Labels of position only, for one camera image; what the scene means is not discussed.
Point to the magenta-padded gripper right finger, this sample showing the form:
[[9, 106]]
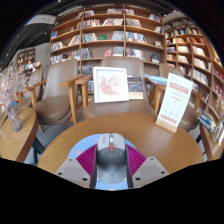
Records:
[[151, 170]]

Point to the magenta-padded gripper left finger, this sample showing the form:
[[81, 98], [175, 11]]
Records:
[[71, 170]]

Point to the grey computer mouse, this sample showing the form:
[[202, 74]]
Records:
[[111, 156]]

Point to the round wooden side table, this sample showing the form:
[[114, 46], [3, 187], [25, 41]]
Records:
[[213, 146], [16, 140]]

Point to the white sign in wooden stand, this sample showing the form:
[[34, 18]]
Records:
[[175, 100]]

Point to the stack of blue books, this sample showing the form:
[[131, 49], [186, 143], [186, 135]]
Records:
[[208, 120]]

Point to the glass vase with pink flowers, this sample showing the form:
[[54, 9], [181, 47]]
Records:
[[14, 116]]

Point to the dark upright book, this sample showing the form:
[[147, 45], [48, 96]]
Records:
[[135, 87]]

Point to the light blue flat books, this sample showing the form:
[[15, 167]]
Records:
[[156, 79]]

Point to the glass vase with beige flowers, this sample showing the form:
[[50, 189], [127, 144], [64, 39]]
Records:
[[220, 108]]

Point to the white framed flower picture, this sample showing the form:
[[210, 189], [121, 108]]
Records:
[[110, 84]]

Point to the small distant wooden bookshelf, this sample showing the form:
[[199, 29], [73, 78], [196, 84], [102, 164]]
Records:
[[26, 57]]

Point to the tall wooden bookshelf with books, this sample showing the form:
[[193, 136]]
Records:
[[196, 53]]

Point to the wide wooden bookshelf with books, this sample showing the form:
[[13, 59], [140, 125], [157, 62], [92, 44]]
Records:
[[106, 30]]

